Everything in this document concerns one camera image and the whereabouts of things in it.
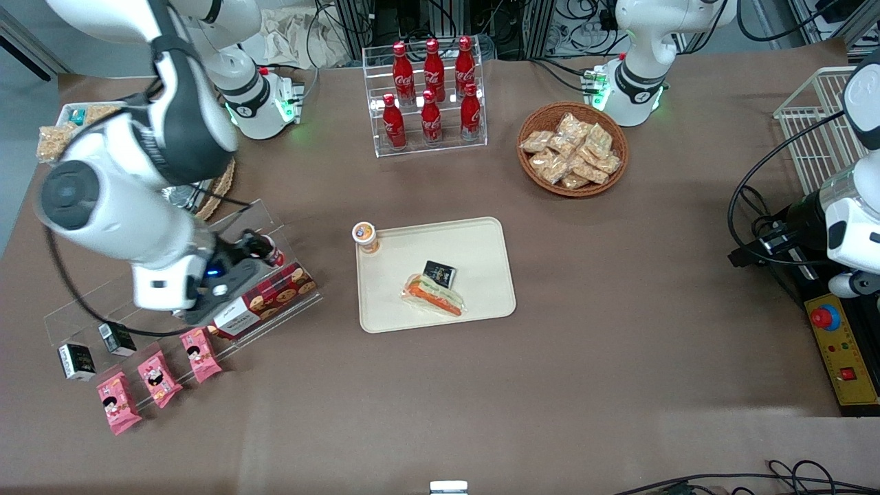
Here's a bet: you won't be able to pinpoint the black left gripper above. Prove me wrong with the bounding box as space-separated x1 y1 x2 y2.
727 191 829 267

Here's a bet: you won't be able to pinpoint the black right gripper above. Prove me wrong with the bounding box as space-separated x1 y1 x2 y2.
206 232 277 276

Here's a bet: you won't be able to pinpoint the triangle sandwich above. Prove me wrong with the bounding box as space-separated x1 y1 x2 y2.
402 274 467 318

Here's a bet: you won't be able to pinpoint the wrapped brown bread sandwich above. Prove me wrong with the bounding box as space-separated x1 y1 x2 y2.
86 104 126 126
38 124 78 164

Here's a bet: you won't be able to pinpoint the white rectangular tray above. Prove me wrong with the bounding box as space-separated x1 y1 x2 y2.
38 101 131 166

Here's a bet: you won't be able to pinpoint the beige plastic tray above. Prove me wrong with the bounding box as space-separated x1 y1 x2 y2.
355 217 517 334

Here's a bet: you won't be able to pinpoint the clear acrylic stepped shelf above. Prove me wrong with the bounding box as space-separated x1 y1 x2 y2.
43 198 325 413

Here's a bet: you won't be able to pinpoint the red cookie box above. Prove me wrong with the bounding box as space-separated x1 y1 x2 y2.
206 260 317 340

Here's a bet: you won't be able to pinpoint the light woven basket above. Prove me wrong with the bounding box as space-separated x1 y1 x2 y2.
195 157 236 222

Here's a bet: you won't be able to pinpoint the silver foil container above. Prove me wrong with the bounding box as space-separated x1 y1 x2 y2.
165 183 208 211

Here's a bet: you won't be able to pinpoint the orange lid drink bottle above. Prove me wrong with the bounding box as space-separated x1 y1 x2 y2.
351 221 381 255

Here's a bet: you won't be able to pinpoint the pink snack packet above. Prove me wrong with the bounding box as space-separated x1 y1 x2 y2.
96 371 143 436
179 326 223 384
137 351 184 410

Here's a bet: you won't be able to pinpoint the yellow emergency stop box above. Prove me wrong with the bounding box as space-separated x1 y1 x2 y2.
801 292 880 418

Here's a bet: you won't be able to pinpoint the small black box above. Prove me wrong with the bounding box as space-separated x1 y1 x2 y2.
422 260 457 289
98 322 137 357
58 344 97 381

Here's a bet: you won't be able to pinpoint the red cola bottle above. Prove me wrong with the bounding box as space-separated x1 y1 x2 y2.
455 36 476 97
423 38 446 102
460 83 482 142
382 93 407 150
393 41 415 104
421 89 443 145

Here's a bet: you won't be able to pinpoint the crumpled beige cloth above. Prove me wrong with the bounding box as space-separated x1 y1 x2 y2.
258 7 353 69

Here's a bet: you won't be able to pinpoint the clear acrylic bottle rack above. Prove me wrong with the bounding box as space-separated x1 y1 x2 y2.
362 43 488 159

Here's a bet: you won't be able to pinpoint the round brown wicker basket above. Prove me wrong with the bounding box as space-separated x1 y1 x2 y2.
517 102 630 199

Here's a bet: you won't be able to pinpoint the dark equipment rack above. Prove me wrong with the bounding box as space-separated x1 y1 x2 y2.
333 0 619 61

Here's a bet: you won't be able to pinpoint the grey metal bar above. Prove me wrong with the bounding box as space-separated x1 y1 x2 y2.
0 7 71 78

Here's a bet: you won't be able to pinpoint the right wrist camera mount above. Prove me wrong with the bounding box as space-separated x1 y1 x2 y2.
175 260 256 325

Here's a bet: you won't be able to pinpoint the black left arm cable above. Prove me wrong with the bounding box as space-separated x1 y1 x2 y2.
727 110 846 269

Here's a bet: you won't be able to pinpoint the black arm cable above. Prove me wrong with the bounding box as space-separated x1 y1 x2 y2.
45 223 190 338
727 110 846 269

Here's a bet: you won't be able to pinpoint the white wire basket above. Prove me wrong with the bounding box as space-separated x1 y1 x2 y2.
773 67 868 197

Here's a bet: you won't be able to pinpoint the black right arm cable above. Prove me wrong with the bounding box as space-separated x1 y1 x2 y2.
45 223 190 338

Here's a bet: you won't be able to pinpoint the black floor cables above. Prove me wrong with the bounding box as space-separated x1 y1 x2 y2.
612 459 880 495

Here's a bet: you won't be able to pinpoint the black base power cable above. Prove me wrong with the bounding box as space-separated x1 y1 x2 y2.
528 58 599 94

